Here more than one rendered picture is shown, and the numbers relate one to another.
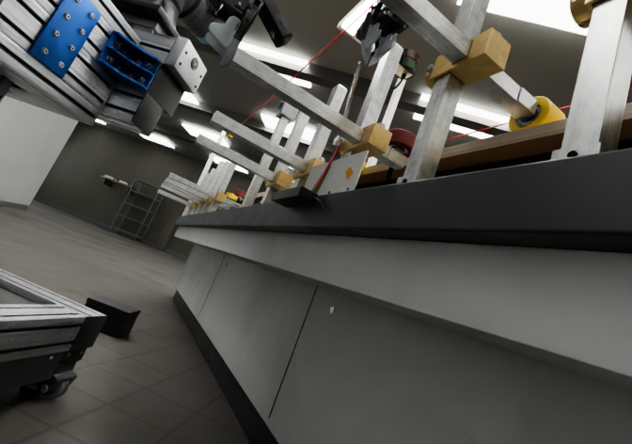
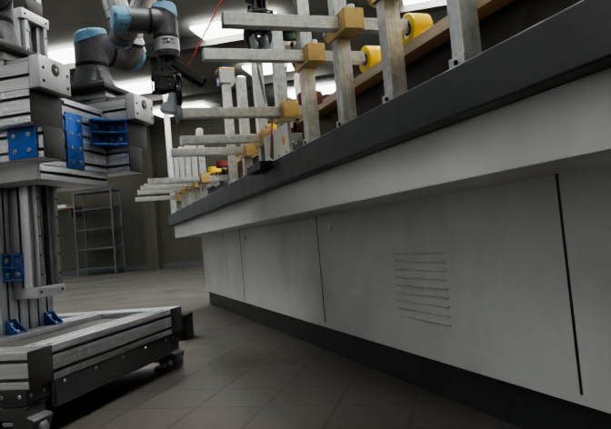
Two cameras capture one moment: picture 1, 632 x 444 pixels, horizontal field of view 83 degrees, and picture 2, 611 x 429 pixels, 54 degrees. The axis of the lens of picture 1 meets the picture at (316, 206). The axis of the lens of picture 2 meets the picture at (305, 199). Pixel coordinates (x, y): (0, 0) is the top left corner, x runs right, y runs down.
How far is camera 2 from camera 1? 1.17 m
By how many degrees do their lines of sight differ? 10
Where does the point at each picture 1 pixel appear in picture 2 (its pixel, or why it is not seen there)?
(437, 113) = (305, 95)
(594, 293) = (358, 175)
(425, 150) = (307, 121)
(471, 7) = not seen: hidden behind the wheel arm
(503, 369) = (396, 212)
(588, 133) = (341, 112)
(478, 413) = (395, 239)
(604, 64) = (338, 78)
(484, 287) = (341, 185)
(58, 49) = (76, 154)
